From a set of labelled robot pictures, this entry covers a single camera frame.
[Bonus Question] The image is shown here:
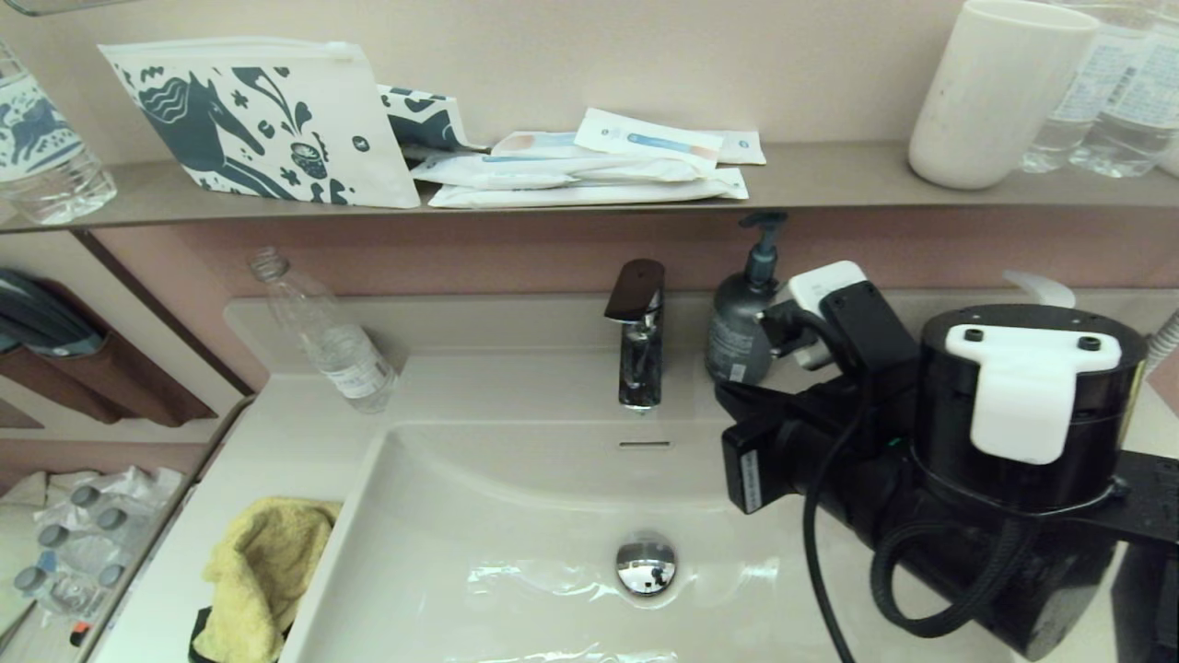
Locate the dark grey hair dryer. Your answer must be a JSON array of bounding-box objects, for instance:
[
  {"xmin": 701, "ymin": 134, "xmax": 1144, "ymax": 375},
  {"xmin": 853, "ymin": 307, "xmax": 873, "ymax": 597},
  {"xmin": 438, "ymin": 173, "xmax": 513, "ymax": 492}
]
[{"xmin": 0, "ymin": 269, "xmax": 107, "ymax": 358}]

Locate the white plastic cup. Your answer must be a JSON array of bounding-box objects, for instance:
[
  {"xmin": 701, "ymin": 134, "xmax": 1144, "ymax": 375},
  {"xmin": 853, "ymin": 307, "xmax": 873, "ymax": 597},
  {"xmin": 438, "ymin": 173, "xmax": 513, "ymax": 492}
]
[{"xmin": 908, "ymin": 0, "xmax": 1102, "ymax": 192}]

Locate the water bottle blue print label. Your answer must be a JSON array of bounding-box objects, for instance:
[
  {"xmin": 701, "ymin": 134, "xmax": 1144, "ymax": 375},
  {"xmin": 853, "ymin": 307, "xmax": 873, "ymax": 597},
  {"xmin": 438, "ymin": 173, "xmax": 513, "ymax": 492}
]
[{"xmin": 0, "ymin": 37, "xmax": 119, "ymax": 227}]

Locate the grey brown wall shelf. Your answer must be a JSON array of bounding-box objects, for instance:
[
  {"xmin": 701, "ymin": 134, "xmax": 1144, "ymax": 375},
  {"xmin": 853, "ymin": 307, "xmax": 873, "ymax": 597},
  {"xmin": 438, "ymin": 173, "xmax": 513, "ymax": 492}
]
[{"xmin": 0, "ymin": 141, "xmax": 1179, "ymax": 236}]

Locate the white corrugated hose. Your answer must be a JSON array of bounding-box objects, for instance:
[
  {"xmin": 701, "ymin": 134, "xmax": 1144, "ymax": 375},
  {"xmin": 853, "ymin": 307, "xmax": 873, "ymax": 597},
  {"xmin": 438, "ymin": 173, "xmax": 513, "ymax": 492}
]
[{"xmin": 1142, "ymin": 308, "xmax": 1179, "ymax": 378}]

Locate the chrome single lever faucet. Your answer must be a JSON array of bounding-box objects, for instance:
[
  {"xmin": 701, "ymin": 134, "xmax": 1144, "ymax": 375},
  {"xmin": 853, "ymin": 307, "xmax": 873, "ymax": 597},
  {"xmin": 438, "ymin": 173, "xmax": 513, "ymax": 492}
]
[{"xmin": 603, "ymin": 259, "xmax": 666, "ymax": 412}]

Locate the yellow cloth black edge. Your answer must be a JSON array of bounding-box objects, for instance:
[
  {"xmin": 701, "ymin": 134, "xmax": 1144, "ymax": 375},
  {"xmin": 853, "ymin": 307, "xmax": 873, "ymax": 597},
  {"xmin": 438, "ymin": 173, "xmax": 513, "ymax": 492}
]
[{"xmin": 191, "ymin": 497, "xmax": 344, "ymax": 663}]

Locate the small white sachet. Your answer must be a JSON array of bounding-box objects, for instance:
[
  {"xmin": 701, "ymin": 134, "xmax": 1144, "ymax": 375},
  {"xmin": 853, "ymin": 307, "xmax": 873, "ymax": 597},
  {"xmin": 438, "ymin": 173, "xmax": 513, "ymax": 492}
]
[{"xmin": 714, "ymin": 131, "xmax": 767, "ymax": 167}]

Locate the small white blue print pouch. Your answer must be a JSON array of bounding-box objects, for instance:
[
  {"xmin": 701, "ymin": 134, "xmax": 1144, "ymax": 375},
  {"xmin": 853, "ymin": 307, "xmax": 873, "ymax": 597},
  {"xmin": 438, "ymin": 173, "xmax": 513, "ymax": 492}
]
[{"xmin": 377, "ymin": 85, "xmax": 489, "ymax": 165}]

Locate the white ceramic sink basin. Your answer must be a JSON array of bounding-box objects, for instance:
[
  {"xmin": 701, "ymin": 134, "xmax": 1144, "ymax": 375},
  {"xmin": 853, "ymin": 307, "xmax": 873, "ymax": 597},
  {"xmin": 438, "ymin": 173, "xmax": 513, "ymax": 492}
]
[{"xmin": 276, "ymin": 419, "xmax": 1014, "ymax": 663}]

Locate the brown fabric holder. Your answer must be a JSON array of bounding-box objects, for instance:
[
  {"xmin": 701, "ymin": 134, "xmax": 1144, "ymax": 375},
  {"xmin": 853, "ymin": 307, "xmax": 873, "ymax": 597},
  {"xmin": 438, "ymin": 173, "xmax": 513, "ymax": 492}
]
[{"xmin": 0, "ymin": 281, "xmax": 220, "ymax": 429}]

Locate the white pouch blue horse print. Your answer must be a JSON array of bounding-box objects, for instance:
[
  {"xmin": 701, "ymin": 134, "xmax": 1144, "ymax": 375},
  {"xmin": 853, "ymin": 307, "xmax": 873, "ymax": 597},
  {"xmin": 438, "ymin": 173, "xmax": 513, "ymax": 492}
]
[{"xmin": 97, "ymin": 37, "xmax": 422, "ymax": 210}]

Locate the empty clear plastic bottle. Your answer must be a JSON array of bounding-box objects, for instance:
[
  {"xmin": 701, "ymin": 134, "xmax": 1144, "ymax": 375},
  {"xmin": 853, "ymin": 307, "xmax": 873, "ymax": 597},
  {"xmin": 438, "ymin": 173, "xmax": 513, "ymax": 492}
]
[{"xmin": 249, "ymin": 247, "xmax": 399, "ymax": 414}]

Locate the pink pump soap bottle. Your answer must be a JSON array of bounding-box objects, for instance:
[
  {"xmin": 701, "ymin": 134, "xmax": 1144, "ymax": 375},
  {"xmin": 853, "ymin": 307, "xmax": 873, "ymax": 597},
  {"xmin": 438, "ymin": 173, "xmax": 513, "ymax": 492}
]
[{"xmin": 1002, "ymin": 270, "xmax": 1077, "ymax": 309}]

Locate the white sachet blue orange print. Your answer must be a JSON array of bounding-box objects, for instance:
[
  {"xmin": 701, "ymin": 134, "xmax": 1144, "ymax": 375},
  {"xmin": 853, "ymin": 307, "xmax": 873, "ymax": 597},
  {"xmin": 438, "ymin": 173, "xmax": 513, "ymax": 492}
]
[{"xmin": 573, "ymin": 108, "xmax": 722, "ymax": 171}]

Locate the dark grey pump bottle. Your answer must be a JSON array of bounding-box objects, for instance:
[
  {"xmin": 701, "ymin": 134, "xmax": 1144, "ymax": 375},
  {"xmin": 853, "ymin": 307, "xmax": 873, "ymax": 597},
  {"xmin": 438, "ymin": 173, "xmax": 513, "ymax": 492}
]
[{"xmin": 706, "ymin": 212, "xmax": 789, "ymax": 386}]

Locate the long white sachet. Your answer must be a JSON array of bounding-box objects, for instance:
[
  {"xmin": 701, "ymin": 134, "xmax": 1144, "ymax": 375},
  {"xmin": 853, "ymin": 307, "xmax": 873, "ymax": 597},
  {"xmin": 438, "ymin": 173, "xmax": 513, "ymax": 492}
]
[
  {"xmin": 428, "ymin": 169, "xmax": 749, "ymax": 210},
  {"xmin": 412, "ymin": 153, "xmax": 706, "ymax": 191}
]

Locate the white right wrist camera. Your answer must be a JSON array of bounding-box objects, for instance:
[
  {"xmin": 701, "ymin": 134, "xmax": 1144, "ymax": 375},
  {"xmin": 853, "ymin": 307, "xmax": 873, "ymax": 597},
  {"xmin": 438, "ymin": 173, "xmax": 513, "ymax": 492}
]
[{"xmin": 760, "ymin": 261, "xmax": 920, "ymax": 369}]

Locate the thick black sleeved cable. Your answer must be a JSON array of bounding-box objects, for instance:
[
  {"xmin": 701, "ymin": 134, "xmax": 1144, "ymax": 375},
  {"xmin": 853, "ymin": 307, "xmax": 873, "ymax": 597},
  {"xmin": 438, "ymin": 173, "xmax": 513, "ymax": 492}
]
[{"xmin": 870, "ymin": 516, "xmax": 1028, "ymax": 639}]

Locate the chrome sink drain stopper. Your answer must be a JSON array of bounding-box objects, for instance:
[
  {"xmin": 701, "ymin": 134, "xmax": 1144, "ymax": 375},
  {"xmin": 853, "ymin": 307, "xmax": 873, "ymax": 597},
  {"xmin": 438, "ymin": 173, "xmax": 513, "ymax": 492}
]
[{"xmin": 614, "ymin": 531, "xmax": 678, "ymax": 597}]

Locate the water bottle white label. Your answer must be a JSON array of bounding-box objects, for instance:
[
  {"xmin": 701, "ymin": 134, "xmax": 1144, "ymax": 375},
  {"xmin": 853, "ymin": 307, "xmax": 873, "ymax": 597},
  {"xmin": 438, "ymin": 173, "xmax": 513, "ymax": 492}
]
[
  {"xmin": 1018, "ymin": 0, "xmax": 1152, "ymax": 174},
  {"xmin": 1068, "ymin": 0, "xmax": 1179, "ymax": 180}
]

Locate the white flat sachet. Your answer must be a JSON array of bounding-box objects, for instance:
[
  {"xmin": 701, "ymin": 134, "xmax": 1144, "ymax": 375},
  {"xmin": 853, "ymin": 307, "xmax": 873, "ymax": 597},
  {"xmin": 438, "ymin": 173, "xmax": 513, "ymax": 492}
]
[{"xmin": 491, "ymin": 131, "xmax": 590, "ymax": 159}]

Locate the thin black camera cable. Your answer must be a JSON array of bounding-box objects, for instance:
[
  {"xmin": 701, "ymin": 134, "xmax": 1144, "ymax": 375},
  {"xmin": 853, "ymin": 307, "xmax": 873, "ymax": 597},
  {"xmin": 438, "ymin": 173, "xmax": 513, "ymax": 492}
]
[{"xmin": 760, "ymin": 308, "xmax": 876, "ymax": 663}]

